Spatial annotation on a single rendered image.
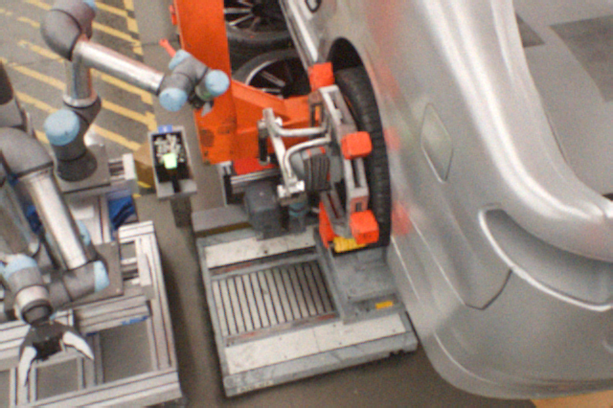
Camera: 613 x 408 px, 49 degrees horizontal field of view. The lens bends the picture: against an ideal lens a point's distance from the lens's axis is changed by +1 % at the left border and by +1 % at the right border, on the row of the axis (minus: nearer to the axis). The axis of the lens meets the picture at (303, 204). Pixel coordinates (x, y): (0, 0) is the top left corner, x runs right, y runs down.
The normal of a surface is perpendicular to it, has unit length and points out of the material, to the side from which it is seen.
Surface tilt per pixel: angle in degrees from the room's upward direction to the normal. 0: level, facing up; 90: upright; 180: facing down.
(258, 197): 0
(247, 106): 90
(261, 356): 0
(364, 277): 0
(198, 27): 90
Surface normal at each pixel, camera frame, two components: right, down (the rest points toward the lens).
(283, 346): 0.00, -0.65
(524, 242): 0.28, -0.55
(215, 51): 0.26, 0.74
